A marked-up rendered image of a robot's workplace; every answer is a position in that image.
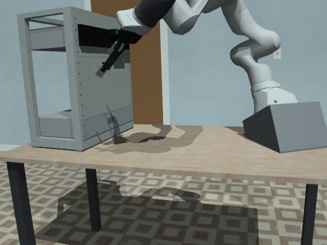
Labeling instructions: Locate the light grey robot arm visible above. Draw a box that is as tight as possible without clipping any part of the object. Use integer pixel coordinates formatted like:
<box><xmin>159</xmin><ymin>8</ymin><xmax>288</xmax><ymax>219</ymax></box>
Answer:
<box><xmin>115</xmin><ymin>0</ymin><xmax>298</xmax><ymax>114</ymax></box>

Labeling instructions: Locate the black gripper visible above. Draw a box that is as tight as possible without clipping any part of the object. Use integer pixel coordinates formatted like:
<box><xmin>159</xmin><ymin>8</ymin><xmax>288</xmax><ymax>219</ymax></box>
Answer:
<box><xmin>95</xmin><ymin>28</ymin><xmax>143</xmax><ymax>78</ymax></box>

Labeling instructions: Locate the grey server rack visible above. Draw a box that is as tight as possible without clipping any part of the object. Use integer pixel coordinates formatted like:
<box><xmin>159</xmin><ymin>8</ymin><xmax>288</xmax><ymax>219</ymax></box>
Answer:
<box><xmin>17</xmin><ymin>6</ymin><xmax>134</xmax><ymax>152</ymax></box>

